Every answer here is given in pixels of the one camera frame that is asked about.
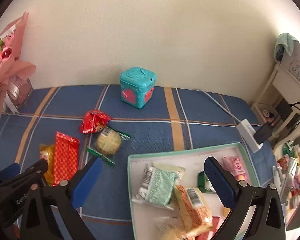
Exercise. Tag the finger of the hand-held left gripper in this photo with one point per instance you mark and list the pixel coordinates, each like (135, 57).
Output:
(37, 167)
(10, 171)

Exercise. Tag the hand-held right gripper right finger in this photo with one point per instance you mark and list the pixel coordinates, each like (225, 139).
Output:
(218, 182)

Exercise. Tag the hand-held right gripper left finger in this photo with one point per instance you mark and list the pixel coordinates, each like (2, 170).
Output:
(88, 180)

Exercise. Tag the green white biscuit packet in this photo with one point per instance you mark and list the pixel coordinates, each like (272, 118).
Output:
(205, 182)

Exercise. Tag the yellow snack packet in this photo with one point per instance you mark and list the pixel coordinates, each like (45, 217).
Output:
(49, 155)

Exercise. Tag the pink snack packet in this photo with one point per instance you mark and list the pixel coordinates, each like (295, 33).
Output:
(236, 167)

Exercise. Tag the white tray with teal rim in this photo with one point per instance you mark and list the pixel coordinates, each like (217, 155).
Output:
(215, 155)

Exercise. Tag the red orange patterned packet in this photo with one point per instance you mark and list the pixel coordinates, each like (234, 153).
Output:
(66, 157)

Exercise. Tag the orange cream snack packet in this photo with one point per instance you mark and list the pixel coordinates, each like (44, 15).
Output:
(193, 210)

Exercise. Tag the red box-shaped packet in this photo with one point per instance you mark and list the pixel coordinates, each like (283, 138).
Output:
(217, 223)

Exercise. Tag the round cookie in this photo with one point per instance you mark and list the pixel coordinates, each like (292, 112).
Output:
(108, 142)

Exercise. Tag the pale green snack packet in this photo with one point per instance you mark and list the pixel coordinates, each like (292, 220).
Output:
(157, 187)

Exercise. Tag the white power strip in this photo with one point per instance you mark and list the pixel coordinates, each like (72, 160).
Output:
(247, 132)

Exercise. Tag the red crinkled snack packet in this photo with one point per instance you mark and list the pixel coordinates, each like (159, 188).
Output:
(93, 121)

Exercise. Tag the grey white flat device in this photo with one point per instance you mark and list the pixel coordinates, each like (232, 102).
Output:
(278, 180)

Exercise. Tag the black charger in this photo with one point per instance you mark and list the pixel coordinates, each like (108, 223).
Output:
(262, 133)

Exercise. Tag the blue plaid tablecloth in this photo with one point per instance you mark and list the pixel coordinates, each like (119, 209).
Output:
(145, 130)

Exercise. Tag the white plastic chair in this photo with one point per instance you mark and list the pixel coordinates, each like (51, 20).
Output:
(290, 140)

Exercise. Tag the teal toy box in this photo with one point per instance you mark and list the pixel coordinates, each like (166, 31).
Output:
(137, 87)

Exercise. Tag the pink flower bouquet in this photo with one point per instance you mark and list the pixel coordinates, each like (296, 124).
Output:
(5, 65)

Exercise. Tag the white wooden shelf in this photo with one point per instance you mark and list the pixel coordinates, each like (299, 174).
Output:
(285, 85)

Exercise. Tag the teal cloth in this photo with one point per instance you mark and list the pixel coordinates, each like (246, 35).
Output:
(286, 43)

